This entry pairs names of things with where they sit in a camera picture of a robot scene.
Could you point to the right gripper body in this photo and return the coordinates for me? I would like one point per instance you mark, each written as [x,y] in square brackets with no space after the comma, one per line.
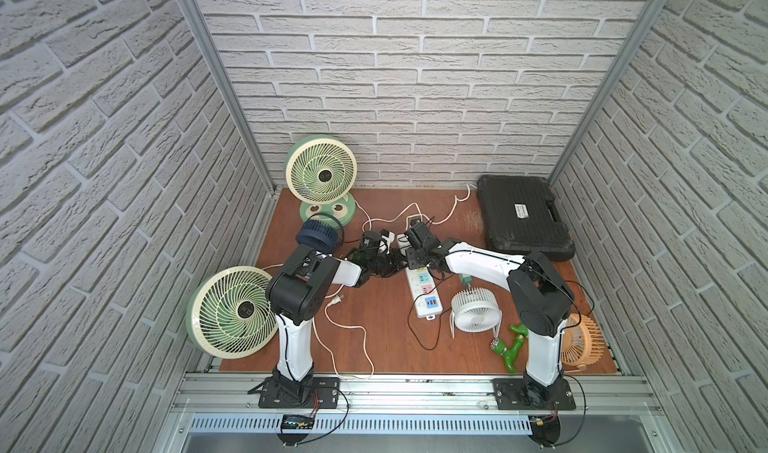
[414,260]

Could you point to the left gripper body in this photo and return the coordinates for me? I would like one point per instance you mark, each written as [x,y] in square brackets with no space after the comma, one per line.
[372,255]

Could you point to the white power strip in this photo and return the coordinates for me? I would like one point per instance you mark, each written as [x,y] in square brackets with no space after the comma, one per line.
[425,300]

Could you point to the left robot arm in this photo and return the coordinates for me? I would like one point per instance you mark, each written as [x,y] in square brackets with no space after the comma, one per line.
[298,290]

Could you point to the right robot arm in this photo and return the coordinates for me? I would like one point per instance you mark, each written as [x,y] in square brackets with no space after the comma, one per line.
[542,299]

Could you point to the dark blue small fan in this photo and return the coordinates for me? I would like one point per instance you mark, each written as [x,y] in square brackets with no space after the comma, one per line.
[322,232]

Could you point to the white small desk fan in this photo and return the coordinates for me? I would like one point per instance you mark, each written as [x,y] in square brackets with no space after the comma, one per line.
[475,310]

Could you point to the green fan at left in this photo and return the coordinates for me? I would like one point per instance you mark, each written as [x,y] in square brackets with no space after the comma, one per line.
[229,315]

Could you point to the orange small fan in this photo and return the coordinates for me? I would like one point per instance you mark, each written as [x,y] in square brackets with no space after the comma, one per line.
[583,343]

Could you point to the black plastic tool case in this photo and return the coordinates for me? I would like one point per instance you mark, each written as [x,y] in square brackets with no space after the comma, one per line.
[520,217]

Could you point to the small black controller box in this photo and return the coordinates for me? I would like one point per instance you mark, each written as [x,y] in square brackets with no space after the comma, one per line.
[296,422]

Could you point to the black round connector box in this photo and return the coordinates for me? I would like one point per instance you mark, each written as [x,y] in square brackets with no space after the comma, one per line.
[545,431]

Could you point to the green fan by back wall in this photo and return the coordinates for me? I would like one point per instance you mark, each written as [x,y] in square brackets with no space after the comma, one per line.
[320,171]

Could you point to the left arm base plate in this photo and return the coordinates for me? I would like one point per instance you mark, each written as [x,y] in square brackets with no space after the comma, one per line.
[278,392]

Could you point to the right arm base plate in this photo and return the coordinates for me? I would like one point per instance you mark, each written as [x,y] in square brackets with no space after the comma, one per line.
[524,394]

